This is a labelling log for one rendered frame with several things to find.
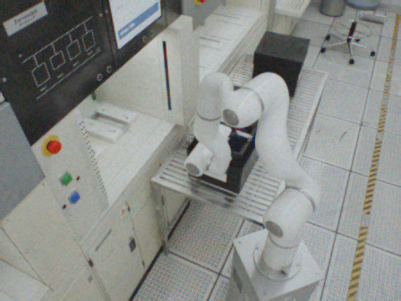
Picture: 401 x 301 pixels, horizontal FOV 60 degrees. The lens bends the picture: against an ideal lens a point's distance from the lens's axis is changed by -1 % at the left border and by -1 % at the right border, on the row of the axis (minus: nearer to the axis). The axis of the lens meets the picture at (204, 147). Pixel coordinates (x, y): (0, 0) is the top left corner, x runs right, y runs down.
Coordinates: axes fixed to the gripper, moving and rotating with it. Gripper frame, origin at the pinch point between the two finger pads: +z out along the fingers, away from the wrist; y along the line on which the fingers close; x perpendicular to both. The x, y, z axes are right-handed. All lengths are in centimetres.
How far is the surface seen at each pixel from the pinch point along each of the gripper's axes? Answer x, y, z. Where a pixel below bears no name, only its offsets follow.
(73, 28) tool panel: 56, -29, -44
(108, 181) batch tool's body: -19, -38, -40
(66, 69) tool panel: 47, -29, -50
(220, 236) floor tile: -106, -1, 5
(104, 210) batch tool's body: -18, -29, -54
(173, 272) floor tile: -106, -16, -32
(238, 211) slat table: -29.9, 17.4, -21.9
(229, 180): -22.2, 8.7, -13.2
